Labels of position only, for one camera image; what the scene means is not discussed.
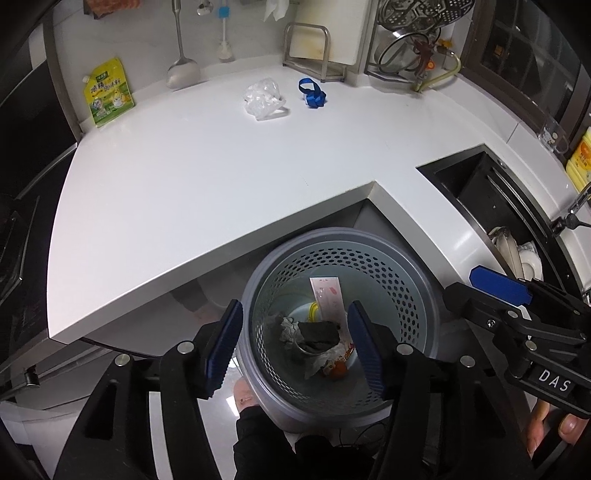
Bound dark window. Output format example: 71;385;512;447
462;0;591;139

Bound person's right hand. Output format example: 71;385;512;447
525;400;591;457

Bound white plate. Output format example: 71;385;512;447
489;225;520;278

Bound blue handled white brush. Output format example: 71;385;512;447
217;2;235;62

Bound white paper towel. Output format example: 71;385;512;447
263;0;291;21

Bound metal faucet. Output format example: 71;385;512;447
547;182;591;236

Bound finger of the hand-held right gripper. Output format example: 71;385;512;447
443;282;583;349
468;265;591;324

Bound white cutting board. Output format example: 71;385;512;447
288;0;374;65

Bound yellow oil bottle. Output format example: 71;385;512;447
566;127;591;195

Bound red handled valve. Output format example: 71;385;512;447
413;37;451;70

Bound pink clear plastic packaging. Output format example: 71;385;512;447
308;276;348;324

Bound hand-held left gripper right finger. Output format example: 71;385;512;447
347;300;532;480

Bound dark cloth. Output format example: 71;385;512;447
295;320;342;355

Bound green yellow seasoning pouch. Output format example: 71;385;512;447
82;58;136;128

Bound metal bowl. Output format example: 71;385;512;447
376;25;444;77

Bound steel sink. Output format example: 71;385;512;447
416;143;583;324

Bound yellow hose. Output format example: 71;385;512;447
412;46;462;93

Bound blue ribbon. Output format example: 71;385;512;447
298;78;328;110

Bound white tissue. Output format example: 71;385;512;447
279;315;306;344

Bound white printed wrapper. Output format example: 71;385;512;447
304;344;357;380

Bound brown packet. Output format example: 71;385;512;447
85;0;139;19

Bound perforated metal steamer tray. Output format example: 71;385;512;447
376;0;476;31

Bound clear plastic bag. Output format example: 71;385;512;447
243;78;289;121

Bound metal cutting board rack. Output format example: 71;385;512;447
281;23;347;84

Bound clear glass cup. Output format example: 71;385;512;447
538;115;571;153

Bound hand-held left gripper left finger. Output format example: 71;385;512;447
53;299;245;480

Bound grey perforated trash bin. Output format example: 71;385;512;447
236;226;445;435

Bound dishes in sink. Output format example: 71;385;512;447
515;242;544;280

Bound metal ladle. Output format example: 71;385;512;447
166;0;201;89

